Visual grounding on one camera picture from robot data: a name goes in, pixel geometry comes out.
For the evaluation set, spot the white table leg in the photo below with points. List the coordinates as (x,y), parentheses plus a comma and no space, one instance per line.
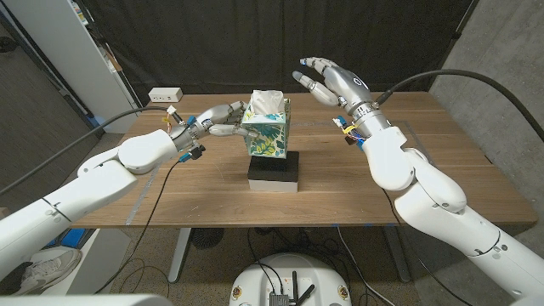
(180,251)

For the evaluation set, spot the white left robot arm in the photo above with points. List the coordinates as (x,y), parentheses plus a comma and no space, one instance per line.
(85,195)

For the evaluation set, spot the grey sneaker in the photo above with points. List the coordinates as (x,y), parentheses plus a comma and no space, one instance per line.
(47,272)

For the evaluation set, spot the white robot torso base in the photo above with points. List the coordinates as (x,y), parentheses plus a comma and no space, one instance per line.
(255,280)

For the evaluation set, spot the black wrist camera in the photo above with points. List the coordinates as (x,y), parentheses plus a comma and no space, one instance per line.
(197,151)
(350,140)

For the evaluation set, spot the white power strip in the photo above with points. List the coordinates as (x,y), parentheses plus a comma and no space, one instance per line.
(165,94)

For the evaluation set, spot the teal floral tissue box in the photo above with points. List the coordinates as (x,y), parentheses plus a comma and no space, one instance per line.
(268,138)

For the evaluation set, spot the blue left wrist connector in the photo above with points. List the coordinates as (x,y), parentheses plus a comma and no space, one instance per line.
(184,157)

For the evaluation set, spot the blue and black floor item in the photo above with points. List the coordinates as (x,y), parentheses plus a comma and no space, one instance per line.
(72,237)

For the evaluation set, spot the blue right wrist connector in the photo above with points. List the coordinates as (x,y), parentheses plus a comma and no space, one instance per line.
(360,145)

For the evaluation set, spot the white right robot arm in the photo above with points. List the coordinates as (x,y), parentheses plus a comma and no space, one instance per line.
(438,204)

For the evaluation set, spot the black box with white base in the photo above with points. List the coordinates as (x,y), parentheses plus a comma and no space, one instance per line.
(274,170)

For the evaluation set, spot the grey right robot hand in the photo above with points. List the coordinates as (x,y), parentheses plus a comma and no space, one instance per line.
(346,87)

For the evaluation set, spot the grey table leg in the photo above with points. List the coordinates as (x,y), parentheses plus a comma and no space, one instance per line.
(397,255)

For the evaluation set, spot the round black floor fan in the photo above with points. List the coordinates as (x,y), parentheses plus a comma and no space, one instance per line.
(207,238)

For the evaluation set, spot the white tissue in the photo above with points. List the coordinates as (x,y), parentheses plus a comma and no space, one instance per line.
(267,102)

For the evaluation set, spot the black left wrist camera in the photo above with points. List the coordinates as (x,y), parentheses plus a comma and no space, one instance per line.
(197,151)

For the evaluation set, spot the black curtain backdrop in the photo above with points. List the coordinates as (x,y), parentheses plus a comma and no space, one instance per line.
(255,38)

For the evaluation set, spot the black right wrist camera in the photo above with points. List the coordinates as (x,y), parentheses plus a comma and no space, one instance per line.
(350,140)

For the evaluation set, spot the blue wrist connector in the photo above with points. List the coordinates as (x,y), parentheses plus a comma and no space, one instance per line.
(360,145)
(184,157)

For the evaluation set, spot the grey electronics box with antennas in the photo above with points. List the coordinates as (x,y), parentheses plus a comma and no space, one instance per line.
(280,299)

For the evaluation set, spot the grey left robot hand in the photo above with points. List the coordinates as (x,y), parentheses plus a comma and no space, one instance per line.
(208,121)

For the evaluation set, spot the white cabinet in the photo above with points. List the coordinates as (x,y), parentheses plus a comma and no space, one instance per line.
(72,55)

